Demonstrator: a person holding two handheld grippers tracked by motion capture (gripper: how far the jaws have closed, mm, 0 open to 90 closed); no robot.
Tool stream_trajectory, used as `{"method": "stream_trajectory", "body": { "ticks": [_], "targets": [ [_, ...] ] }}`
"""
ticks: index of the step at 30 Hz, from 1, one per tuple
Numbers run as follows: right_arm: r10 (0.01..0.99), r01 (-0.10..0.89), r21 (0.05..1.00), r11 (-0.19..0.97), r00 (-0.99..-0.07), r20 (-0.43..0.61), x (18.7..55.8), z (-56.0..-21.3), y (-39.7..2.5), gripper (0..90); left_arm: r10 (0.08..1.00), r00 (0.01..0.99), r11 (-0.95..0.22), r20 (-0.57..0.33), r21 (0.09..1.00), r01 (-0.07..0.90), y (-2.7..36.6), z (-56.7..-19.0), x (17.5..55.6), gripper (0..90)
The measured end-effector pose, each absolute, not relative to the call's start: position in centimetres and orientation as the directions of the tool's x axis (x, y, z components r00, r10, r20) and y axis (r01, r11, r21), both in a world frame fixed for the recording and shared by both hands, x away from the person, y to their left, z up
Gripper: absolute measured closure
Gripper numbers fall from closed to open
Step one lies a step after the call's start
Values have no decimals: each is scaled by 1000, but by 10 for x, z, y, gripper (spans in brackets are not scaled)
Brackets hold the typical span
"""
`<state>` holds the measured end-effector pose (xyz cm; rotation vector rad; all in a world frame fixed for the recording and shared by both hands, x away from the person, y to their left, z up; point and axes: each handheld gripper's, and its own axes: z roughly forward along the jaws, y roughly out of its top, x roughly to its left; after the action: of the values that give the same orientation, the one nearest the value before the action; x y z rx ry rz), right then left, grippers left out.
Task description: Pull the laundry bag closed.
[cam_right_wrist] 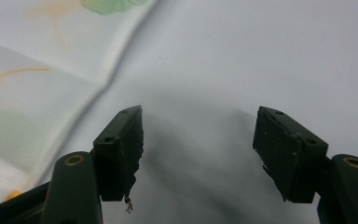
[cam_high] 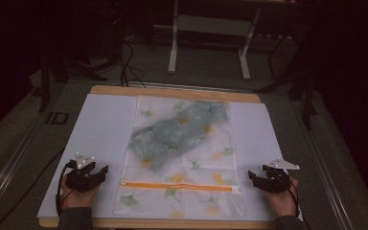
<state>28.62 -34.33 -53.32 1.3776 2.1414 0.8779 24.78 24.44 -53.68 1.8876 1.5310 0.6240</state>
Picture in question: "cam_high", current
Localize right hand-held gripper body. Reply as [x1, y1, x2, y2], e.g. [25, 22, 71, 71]
[262, 157, 301, 194]

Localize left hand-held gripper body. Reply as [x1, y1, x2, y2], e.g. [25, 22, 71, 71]
[65, 151, 101, 194]

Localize leaf print mesh laundry bag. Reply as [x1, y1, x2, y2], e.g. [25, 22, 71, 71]
[113, 95, 245, 220]

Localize person's left hand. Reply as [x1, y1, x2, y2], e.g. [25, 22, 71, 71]
[59, 174, 101, 211]

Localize person's right hand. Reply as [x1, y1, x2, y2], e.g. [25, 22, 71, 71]
[264, 175, 300, 219]

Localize white table mat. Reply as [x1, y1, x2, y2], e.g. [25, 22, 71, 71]
[37, 93, 303, 222]

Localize blue-grey garment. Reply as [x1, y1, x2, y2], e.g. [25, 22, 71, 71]
[130, 100, 230, 173]

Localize black stand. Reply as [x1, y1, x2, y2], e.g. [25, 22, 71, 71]
[253, 34, 319, 131]
[37, 52, 108, 113]

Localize wooden table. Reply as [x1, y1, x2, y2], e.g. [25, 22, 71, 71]
[37, 84, 278, 230]

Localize white metal stand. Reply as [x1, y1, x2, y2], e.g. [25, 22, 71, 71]
[167, 0, 264, 81]

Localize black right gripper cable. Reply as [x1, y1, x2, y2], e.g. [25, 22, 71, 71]
[287, 178, 302, 219]

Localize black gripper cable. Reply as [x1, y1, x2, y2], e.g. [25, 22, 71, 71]
[55, 160, 78, 219]
[287, 178, 302, 219]

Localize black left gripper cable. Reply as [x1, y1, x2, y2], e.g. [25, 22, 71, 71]
[55, 160, 78, 219]

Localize metal floor rail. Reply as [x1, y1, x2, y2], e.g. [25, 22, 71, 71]
[291, 102, 357, 230]
[0, 109, 51, 219]

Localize black floor bracket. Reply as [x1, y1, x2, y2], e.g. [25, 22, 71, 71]
[45, 111, 70, 126]

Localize black floor cables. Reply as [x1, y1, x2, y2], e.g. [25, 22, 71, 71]
[118, 39, 148, 88]

